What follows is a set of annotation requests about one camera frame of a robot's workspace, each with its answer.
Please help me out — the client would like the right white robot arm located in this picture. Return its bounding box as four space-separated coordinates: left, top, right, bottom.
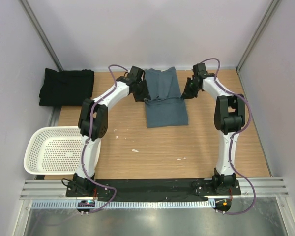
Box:
181 62 246 195

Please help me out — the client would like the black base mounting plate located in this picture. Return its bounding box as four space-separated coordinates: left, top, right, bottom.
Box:
66 178 241 198

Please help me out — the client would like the white perforated plastic basket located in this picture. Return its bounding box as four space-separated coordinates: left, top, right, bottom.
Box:
24 126 101 178

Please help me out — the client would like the right aluminium corner post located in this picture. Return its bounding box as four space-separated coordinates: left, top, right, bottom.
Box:
236 0 282 73

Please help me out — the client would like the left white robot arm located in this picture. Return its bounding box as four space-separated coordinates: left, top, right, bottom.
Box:
66 66 148 197

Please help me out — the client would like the left aluminium corner post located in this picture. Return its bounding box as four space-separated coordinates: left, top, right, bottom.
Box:
19 0 63 71

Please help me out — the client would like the white slotted cable duct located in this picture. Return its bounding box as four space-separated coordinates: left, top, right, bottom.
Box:
31 199 215 209

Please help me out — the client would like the blue-grey t shirt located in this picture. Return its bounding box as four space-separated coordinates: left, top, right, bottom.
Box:
145 67 189 128

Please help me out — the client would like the folded black t shirt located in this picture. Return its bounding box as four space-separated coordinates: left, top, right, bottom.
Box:
39 68 94 107

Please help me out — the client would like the aluminium corner post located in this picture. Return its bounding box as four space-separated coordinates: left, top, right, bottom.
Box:
19 0 63 71
236 0 282 73

